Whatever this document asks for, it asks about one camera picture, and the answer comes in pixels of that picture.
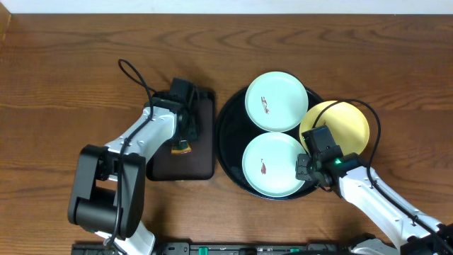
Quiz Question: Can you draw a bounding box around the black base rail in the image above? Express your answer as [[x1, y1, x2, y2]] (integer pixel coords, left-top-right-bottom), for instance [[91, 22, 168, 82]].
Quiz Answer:
[[70, 242, 340, 255]]

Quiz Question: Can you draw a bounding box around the mint green plate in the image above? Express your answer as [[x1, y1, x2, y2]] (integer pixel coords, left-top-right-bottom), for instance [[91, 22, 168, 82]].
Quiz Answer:
[[244, 72, 309, 132], [242, 132, 304, 198]]

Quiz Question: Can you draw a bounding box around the green yellow sponge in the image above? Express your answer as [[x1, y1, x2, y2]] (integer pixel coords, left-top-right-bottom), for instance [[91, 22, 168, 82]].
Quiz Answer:
[[171, 140, 192, 154]]

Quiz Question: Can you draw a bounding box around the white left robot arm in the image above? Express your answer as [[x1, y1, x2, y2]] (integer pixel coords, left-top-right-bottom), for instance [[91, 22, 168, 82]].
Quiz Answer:
[[68, 98, 196, 254]]

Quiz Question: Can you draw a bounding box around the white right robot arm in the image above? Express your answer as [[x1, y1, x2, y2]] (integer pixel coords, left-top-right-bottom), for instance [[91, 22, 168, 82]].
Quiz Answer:
[[295, 146, 452, 254]]

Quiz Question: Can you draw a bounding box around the black rectangular tray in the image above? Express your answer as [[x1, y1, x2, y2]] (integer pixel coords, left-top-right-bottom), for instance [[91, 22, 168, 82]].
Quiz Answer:
[[146, 91, 215, 181]]

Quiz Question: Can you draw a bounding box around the black round tray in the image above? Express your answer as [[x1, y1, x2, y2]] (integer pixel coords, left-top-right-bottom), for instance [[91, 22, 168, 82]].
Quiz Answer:
[[214, 84, 325, 201]]

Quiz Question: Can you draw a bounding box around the yellow plate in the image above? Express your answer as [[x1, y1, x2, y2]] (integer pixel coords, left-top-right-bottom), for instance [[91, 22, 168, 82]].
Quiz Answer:
[[299, 101, 369, 155]]

